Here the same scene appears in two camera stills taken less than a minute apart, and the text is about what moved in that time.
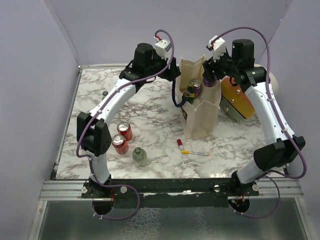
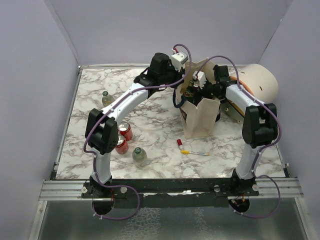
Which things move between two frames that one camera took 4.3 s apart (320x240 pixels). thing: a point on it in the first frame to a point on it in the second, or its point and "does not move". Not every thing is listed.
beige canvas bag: x=199 y=116 does not move
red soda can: x=124 y=128 does not move
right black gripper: x=209 y=65 to x=202 y=91
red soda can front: x=120 y=146 does not move
